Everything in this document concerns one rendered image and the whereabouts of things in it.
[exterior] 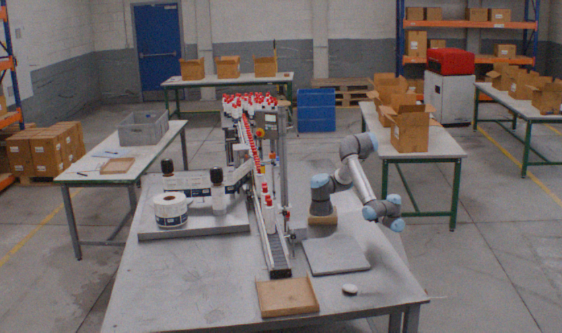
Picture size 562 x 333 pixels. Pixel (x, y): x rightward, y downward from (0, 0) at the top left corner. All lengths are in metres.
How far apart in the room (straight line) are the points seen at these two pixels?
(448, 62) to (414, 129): 3.82
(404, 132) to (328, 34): 6.32
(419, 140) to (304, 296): 2.49
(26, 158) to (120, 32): 5.17
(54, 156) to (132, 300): 4.33
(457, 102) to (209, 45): 5.22
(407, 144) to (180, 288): 2.67
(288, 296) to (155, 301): 0.63
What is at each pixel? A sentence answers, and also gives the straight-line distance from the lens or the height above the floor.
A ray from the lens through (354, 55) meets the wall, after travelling 10.68.
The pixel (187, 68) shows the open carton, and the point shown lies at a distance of 8.78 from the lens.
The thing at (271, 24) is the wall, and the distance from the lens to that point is 10.62.
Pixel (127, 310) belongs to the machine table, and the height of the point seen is 0.83.
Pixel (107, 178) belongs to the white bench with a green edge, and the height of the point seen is 0.80.
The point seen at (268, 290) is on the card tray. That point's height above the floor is 0.83.
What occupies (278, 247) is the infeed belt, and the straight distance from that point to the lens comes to 2.75.
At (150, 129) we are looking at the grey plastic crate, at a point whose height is 0.96.
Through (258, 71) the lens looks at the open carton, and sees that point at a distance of 8.59.
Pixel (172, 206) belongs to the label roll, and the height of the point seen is 1.01.
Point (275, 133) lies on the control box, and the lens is 3.17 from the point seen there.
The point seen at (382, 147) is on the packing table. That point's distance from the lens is 4.71.
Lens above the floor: 2.19
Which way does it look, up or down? 19 degrees down
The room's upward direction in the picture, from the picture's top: 2 degrees counter-clockwise
